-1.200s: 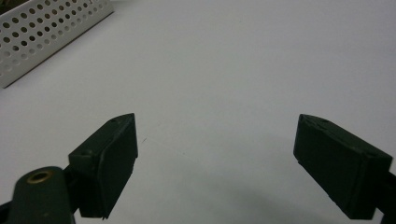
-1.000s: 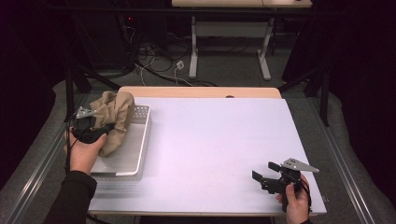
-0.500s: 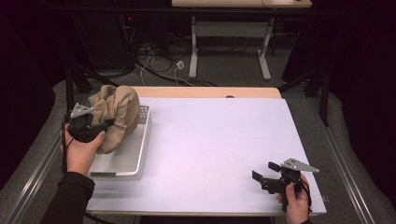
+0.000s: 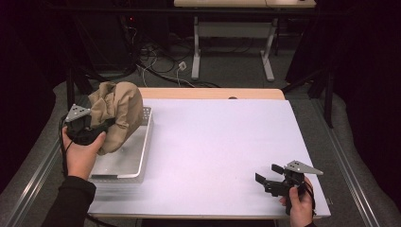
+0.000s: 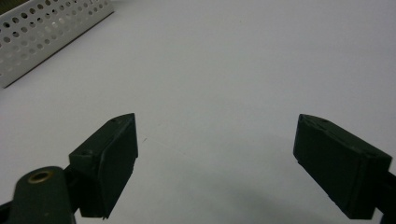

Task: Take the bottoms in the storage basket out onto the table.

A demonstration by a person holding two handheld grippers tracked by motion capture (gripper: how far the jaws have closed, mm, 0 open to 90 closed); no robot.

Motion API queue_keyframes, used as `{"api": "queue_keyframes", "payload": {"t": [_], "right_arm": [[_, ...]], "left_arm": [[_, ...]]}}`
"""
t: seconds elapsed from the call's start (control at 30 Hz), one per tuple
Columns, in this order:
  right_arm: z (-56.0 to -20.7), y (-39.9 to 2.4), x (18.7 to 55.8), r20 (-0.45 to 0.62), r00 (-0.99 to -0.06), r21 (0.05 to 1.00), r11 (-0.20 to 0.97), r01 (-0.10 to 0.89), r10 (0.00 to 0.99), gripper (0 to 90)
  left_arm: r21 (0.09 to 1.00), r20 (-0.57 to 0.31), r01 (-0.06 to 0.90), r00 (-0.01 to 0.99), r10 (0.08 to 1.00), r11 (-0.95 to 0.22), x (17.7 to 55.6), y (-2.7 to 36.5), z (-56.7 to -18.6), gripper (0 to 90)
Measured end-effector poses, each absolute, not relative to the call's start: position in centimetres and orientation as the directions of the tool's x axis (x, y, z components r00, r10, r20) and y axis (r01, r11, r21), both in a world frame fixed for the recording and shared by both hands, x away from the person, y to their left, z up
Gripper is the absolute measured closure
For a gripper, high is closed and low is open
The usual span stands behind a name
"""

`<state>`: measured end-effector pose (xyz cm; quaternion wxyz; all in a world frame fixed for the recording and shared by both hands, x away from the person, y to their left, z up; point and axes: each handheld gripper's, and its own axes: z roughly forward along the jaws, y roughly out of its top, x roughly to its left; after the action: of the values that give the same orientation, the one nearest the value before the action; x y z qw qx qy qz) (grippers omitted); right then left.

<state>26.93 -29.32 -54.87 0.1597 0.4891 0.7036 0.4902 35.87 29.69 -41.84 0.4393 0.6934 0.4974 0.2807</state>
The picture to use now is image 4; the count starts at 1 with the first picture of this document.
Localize light wooden table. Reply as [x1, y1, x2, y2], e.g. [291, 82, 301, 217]
[89, 87, 291, 220]

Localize bundle of black floor cables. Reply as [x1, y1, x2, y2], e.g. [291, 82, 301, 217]
[119, 15, 221, 89]

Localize metal floor rail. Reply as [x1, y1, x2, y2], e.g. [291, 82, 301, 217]
[310, 97, 381, 227]
[0, 138, 64, 227]

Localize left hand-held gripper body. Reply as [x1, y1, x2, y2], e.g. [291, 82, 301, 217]
[64, 103, 110, 147]

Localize black horizontal bar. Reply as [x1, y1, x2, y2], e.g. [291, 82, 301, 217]
[46, 7, 318, 16]

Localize beige cloth garment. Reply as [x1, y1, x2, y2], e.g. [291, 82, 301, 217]
[87, 80, 145, 156]

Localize person's left hand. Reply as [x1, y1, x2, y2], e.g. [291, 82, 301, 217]
[61, 126, 107, 182]

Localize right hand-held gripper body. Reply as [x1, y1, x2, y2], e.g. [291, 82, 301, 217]
[264, 160, 324, 217]

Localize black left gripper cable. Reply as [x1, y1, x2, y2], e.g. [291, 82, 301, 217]
[58, 114, 71, 178]

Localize white perforated plastic basket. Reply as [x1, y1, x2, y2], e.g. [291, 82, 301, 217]
[88, 106, 155, 183]

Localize person's right hand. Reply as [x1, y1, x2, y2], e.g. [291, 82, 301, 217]
[279, 178, 316, 227]

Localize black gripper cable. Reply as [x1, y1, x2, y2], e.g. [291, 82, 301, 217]
[58, 114, 71, 178]
[304, 181, 317, 217]

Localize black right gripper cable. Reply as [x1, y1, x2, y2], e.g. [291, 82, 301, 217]
[304, 181, 317, 217]

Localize desk with white legs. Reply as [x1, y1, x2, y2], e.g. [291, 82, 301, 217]
[173, 0, 317, 83]

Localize black metal stand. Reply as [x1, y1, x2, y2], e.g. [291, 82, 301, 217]
[64, 61, 123, 110]
[282, 67, 336, 129]

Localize white floor cable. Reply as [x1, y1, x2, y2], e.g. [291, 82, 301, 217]
[135, 51, 196, 89]

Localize white foam board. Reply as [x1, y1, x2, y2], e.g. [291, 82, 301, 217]
[88, 97, 332, 218]

